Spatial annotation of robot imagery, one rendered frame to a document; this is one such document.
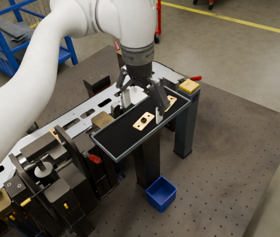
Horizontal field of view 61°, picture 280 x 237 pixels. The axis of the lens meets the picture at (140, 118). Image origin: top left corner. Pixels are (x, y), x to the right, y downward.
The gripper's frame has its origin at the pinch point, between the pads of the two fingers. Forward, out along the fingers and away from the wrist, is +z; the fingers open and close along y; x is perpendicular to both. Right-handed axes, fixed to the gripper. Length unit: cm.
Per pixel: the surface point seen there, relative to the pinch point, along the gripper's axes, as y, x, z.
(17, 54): -245, 61, 88
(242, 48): -40, 267, 121
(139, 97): -12.7, 13.6, 10.3
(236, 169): 31, 32, 51
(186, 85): 2.6, 25.4, 5.3
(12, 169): -37, -38, 21
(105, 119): -18.9, -2.3, 13.3
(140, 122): -0.3, -1.4, 5.0
